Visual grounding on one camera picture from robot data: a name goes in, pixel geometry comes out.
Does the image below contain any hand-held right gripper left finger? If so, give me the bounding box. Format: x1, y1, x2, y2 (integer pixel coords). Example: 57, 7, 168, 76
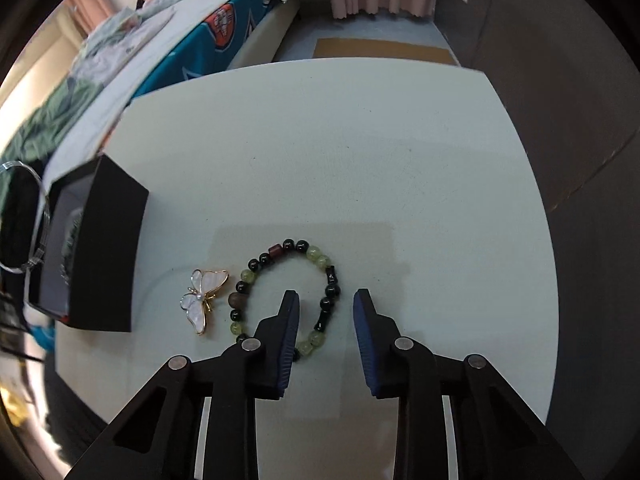
64, 289, 301, 480

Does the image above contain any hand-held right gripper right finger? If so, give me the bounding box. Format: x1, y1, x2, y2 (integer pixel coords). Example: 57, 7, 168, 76
352, 287, 586, 480

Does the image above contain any green black bead bracelet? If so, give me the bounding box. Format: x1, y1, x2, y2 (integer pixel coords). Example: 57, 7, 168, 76
230, 239, 341, 363

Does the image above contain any white butterfly brooch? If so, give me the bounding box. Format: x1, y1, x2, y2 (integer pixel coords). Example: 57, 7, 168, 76
181, 269, 230, 336

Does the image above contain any black square box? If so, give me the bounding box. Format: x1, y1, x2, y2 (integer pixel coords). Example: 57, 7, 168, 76
27, 154, 150, 333

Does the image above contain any silver bangle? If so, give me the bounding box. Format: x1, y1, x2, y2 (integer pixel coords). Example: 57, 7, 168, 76
0, 160, 52, 273

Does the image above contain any white bedside table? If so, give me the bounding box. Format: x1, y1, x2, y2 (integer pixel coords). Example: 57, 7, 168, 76
52, 57, 558, 428

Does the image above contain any bed with blue sheet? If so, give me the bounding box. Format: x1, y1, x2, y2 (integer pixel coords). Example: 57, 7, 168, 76
42, 0, 266, 181

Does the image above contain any brown floor mat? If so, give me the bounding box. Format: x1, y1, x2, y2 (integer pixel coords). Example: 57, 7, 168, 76
314, 37, 461, 67

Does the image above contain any blue printed bed sheet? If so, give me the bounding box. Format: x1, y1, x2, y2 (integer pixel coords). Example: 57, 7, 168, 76
132, 0, 281, 98

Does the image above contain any green patterned quilt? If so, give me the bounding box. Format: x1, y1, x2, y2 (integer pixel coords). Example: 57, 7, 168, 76
0, 7, 176, 161

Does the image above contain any narrow pink curtain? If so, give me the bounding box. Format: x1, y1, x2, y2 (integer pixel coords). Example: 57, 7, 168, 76
70, 0, 136, 38

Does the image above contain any beige bed frame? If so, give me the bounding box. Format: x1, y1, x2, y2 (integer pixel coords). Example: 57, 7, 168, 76
227, 0, 301, 71

